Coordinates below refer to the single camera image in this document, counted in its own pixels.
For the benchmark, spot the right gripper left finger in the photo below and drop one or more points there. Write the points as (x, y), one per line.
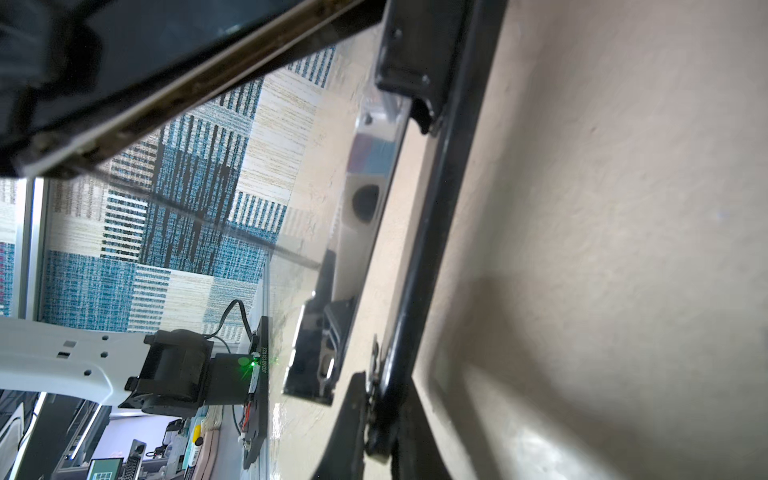
(343, 457)

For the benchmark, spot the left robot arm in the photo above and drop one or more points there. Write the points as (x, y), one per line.
(168, 373)

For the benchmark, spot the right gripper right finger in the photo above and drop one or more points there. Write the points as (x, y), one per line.
(415, 454)

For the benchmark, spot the grey silver stapler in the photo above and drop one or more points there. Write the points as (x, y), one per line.
(431, 68)

